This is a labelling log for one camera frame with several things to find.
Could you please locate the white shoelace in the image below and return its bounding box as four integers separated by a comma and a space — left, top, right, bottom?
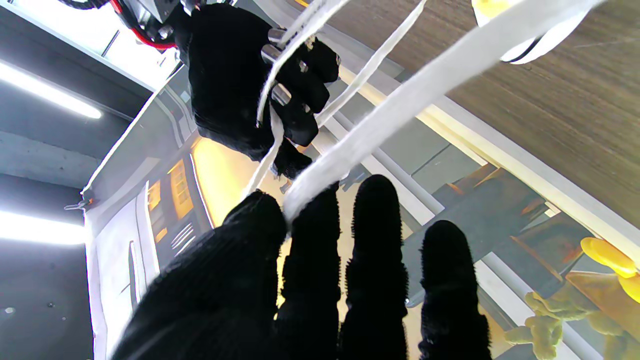
240, 0, 608, 226

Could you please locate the right arm red cable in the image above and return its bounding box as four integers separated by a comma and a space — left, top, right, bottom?
110, 0, 176, 51

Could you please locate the printed kitchen backdrop banner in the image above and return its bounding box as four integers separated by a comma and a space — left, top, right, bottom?
82, 0, 640, 360

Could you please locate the ceiling light strip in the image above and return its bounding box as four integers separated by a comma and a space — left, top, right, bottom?
0, 210, 86, 246
0, 60, 103, 120

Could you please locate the yellow canvas sneaker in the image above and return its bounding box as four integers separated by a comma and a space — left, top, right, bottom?
472, 0, 593, 65

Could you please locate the right robot hand black glove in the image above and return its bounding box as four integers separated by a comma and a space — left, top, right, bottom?
177, 2, 342, 180

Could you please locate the left robot hand black glove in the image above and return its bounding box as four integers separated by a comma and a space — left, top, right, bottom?
112, 174, 493, 360

